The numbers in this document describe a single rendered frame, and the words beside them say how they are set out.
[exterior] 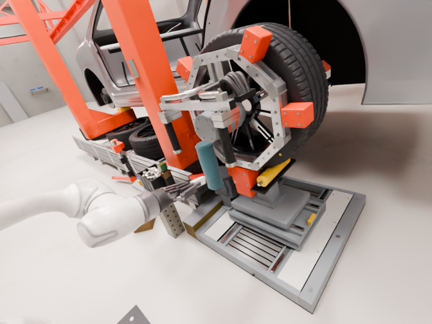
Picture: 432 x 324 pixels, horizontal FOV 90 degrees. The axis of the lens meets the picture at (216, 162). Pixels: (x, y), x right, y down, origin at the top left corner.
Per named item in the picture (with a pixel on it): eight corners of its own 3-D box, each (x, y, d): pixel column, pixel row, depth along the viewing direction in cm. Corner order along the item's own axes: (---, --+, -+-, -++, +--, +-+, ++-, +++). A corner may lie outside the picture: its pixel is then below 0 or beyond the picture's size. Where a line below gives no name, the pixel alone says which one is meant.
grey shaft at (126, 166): (137, 180, 246) (117, 141, 223) (133, 183, 243) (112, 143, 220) (134, 179, 252) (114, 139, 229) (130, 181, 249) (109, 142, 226)
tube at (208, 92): (257, 84, 80) (252, 53, 76) (223, 102, 70) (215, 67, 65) (222, 87, 93) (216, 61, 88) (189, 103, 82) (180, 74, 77)
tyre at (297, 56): (367, 93, 85) (252, -14, 94) (347, 116, 72) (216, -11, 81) (272, 166, 139) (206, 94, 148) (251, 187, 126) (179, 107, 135)
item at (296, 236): (326, 211, 136) (326, 198, 132) (300, 252, 116) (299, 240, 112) (259, 190, 171) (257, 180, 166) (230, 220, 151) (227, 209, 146)
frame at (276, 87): (295, 171, 96) (281, 32, 71) (287, 179, 93) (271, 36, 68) (211, 153, 134) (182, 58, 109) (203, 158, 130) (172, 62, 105)
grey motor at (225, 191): (269, 184, 174) (262, 146, 158) (236, 218, 151) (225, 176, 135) (251, 179, 187) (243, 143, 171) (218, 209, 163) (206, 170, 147)
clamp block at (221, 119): (241, 118, 76) (238, 103, 74) (224, 128, 71) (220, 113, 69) (230, 117, 80) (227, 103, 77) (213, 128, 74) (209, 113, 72)
